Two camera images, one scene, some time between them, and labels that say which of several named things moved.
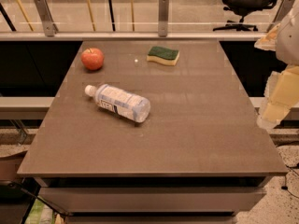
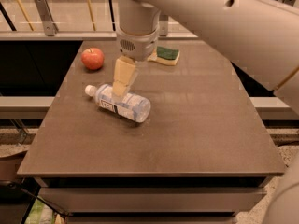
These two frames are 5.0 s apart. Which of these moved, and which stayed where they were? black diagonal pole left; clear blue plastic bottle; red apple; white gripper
Moved: white gripper
Stayed: clear blue plastic bottle; black diagonal pole left; red apple
